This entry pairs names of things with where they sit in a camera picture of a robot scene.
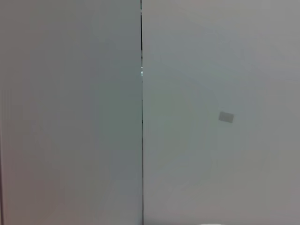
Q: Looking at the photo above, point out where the grey rectangular wall sticker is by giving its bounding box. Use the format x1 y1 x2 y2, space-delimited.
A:
218 112 234 123

